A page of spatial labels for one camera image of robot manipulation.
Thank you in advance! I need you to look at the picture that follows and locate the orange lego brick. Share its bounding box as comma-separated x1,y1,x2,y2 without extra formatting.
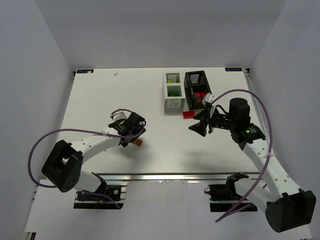
132,139,143,147

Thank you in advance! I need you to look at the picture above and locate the red lego brick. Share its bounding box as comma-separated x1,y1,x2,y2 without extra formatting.
182,110,196,119

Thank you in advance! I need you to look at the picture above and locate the red flower lego piece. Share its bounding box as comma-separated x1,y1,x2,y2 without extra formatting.
194,92,206,98

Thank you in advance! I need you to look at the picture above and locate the green small lego brick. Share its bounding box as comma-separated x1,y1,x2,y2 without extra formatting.
168,92,181,97

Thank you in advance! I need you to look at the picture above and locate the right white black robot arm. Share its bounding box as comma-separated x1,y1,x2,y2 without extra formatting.
189,93,316,233

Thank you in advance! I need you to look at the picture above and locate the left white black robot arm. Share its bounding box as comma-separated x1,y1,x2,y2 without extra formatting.
41,111,146,195

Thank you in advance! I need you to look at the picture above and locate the black slotted container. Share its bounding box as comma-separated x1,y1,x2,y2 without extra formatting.
183,70,212,111

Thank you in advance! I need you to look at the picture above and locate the white slotted container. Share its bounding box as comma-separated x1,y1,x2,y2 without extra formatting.
162,72,186,115

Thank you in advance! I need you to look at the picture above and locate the right blue table label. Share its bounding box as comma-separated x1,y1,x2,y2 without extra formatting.
224,67,243,72

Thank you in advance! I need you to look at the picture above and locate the blue table label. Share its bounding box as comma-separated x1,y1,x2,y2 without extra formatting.
76,69,94,74
224,67,243,72

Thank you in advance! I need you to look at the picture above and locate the left blue table label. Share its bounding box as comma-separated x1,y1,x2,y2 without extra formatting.
76,69,94,74

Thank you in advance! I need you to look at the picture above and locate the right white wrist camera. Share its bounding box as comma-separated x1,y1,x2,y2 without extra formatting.
202,92,217,118

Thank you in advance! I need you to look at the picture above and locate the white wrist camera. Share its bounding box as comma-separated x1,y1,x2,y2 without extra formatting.
110,109,127,122
202,92,217,118

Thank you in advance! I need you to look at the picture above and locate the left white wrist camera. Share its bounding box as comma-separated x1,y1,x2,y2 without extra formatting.
110,109,127,122

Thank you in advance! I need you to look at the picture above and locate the aluminium table rail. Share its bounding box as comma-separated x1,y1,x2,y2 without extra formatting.
46,171,286,183

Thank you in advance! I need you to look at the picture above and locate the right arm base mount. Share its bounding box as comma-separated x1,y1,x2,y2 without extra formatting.
204,184,241,213

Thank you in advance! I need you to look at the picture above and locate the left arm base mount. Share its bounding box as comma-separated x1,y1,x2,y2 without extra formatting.
73,182,127,210

